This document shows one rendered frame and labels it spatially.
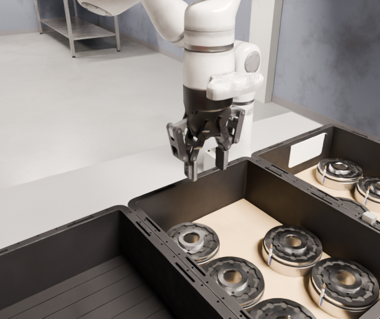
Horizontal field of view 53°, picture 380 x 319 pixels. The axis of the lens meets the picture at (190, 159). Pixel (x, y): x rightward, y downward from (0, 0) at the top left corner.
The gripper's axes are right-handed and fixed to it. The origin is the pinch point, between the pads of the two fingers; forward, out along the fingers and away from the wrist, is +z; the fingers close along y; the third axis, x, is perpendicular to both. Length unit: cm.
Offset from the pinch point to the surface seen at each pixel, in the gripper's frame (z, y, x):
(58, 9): 61, -195, -709
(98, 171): 30, -2, -59
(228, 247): 17.7, -3.7, 2.5
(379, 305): 7.9, -4.7, 29.7
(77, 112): 99, -69, -286
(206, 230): 14.9, -1.0, -1.1
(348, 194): 17.8, -37.5, 4.7
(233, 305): 7.8, 10.2, 19.2
